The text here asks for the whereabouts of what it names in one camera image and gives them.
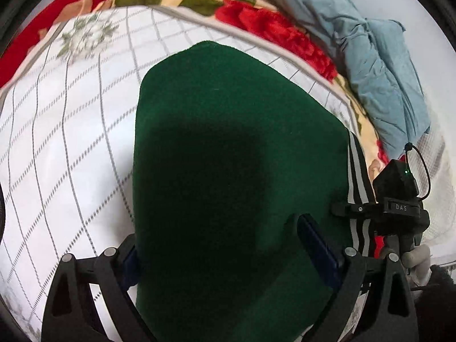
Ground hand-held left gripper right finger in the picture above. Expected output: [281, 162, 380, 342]
[297, 214, 419, 342]

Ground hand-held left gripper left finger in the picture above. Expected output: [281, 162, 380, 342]
[41, 234, 157, 342]

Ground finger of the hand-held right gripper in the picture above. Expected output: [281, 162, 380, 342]
[331, 201, 383, 219]

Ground green and cream sweater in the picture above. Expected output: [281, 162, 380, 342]
[133, 40, 378, 342]

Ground person's right hand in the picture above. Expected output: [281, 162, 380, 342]
[402, 245, 432, 286]

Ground white knit blanket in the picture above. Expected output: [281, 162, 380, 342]
[402, 107, 456, 268]

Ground light blue quilt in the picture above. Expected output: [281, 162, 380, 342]
[254, 0, 431, 146]

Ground white checked bed sheet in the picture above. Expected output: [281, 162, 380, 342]
[0, 5, 364, 342]

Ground red floral blanket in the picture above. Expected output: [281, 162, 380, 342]
[0, 0, 390, 259]

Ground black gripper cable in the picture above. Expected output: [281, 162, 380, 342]
[404, 143, 431, 201]

